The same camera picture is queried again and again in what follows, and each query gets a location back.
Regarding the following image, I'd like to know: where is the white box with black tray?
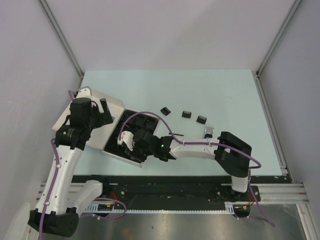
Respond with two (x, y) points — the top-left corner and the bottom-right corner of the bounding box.
(51, 86), (162, 169)

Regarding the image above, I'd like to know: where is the black cleaning brush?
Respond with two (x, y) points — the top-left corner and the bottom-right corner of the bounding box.
(168, 132), (184, 137)

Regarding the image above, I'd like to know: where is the black guard comb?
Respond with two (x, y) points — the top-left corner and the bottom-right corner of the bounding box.
(181, 110), (192, 119)
(196, 115), (207, 125)
(160, 107), (171, 116)

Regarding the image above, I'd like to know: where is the silver black hair clipper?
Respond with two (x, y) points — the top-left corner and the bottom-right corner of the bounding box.
(204, 126), (215, 139)

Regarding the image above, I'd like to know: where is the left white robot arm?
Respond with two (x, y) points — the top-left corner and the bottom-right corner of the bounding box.
(28, 97), (113, 240)

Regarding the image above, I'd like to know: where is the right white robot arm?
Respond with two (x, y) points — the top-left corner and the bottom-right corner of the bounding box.
(130, 129), (252, 201)

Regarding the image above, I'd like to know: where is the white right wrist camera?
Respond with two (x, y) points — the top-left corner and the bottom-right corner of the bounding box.
(117, 131), (134, 151)

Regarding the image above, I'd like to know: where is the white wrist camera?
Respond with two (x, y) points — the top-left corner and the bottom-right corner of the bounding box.
(75, 87), (93, 100)
(117, 131), (134, 151)

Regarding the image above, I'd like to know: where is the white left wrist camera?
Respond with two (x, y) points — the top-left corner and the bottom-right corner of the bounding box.
(75, 87), (93, 100)

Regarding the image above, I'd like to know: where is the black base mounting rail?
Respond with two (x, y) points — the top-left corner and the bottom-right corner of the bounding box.
(72, 175), (261, 213)

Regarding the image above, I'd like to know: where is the aluminium frame rail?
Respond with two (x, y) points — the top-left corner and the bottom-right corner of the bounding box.
(224, 183), (316, 211)

